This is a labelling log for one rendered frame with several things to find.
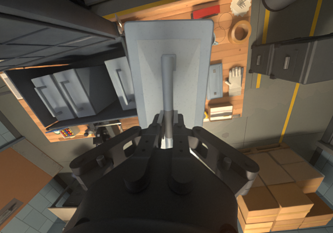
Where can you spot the grey round pipe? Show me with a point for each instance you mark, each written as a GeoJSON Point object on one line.
{"type": "Point", "coordinates": [278, 4]}

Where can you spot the wooden pallet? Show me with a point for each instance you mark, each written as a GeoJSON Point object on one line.
{"type": "Point", "coordinates": [259, 148]}

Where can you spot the dark transit case body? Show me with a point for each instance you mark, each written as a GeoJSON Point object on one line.
{"type": "Point", "coordinates": [102, 87]}

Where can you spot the brown box of white cards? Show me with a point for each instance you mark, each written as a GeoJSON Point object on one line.
{"type": "Point", "coordinates": [220, 112]}

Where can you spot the brown cardboard box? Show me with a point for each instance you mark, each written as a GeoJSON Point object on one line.
{"type": "Point", "coordinates": [256, 203]}
{"type": "Point", "coordinates": [264, 169]}
{"type": "Point", "coordinates": [284, 155]}
{"type": "Point", "coordinates": [320, 211]}
{"type": "Point", "coordinates": [290, 198]}
{"type": "Point", "coordinates": [303, 173]}

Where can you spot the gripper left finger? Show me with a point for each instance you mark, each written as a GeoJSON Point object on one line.
{"type": "Point", "coordinates": [111, 148]}

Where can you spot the white work glove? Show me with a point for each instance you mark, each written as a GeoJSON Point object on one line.
{"type": "Point", "coordinates": [236, 80]}

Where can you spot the grey flat pouch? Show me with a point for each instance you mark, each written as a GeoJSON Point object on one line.
{"type": "Point", "coordinates": [215, 83]}

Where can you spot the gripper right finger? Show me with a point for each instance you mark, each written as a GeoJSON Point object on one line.
{"type": "Point", "coordinates": [213, 145]}

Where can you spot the grey open drawer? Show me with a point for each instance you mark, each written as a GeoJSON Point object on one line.
{"type": "Point", "coordinates": [67, 201]}

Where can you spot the box of coloured pieces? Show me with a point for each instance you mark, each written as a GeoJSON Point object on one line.
{"type": "Point", "coordinates": [67, 132]}

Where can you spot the red flat box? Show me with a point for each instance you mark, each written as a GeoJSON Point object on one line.
{"type": "Point", "coordinates": [206, 12]}

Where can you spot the grey metal lid hook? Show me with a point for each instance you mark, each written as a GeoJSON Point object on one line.
{"type": "Point", "coordinates": [120, 26]}

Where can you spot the grey case latch lever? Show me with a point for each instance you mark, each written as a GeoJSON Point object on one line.
{"type": "Point", "coordinates": [105, 131]}

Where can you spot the dark transit case lid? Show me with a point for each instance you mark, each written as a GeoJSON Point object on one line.
{"type": "Point", "coordinates": [38, 32]}

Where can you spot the tan tape roll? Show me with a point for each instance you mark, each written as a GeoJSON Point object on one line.
{"type": "Point", "coordinates": [234, 32]}

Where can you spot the dark grey floor case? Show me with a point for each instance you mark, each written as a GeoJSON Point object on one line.
{"type": "Point", "coordinates": [323, 61]}

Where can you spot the white vent grille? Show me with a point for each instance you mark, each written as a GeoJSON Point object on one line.
{"type": "Point", "coordinates": [10, 86]}

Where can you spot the grey archive box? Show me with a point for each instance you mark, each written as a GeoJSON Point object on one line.
{"type": "Point", "coordinates": [49, 99]}
{"type": "Point", "coordinates": [154, 87]}
{"type": "Point", "coordinates": [119, 84]}
{"type": "Point", "coordinates": [74, 93]}

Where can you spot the white crumpled paper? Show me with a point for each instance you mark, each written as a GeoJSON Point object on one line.
{"type": "Point", "coordinates": [240, 6]}

